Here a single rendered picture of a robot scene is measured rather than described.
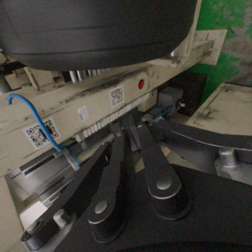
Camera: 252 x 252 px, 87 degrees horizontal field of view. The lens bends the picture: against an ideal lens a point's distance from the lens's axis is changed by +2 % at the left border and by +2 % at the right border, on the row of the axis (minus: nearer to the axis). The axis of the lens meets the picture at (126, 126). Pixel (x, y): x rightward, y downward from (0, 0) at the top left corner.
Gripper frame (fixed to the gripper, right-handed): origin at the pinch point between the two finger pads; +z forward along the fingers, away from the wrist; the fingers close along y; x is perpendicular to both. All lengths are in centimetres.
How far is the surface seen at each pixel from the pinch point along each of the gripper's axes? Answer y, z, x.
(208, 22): 90, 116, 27
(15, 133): -27.5, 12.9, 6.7
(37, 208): -51, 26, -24
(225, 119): 48, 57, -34
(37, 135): -25.6, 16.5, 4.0
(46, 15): -5.5, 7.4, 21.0
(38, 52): -11.4, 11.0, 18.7
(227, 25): 98, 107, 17
